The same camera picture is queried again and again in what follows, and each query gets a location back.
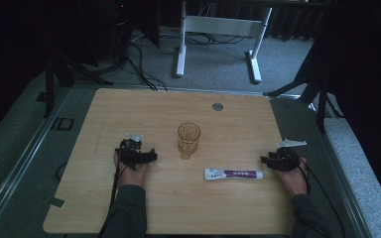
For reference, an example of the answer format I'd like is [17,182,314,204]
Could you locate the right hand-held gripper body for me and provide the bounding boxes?
[267,139,308,173]

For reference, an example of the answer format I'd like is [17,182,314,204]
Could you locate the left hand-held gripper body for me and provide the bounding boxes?
[118,132,151,172]

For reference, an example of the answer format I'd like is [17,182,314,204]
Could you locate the person's left hand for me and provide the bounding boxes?
[113,149,151,191]

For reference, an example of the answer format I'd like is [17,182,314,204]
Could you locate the person's right hand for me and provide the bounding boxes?
[273,157,311,199]

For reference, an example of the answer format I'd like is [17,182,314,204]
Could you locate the white purple toothpaste tube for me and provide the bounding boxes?
[203,167,265,181]

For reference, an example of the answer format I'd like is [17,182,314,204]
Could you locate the clear glass cup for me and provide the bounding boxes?
[177,122,201,161]

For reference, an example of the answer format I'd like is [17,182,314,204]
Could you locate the black tripod stand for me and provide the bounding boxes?
[43,46,115,119]
[263,49,345,135]

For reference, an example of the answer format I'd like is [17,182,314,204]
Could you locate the grey tape strip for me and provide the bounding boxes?
[41,195,66,209]

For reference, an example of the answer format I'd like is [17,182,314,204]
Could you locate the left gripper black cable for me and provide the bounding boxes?
[96,163,129,238]

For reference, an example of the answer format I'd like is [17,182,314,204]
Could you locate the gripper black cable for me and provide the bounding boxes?
[96,163,129,238]
[297,158,345,238]

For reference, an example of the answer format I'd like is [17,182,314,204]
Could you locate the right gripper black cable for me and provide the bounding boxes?
[297,158,345,238]

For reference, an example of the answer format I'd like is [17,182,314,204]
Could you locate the black floor cables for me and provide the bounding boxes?
[112,31,247,92]

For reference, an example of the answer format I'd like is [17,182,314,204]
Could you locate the white desk frame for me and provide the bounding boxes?
[173,0,274,84]

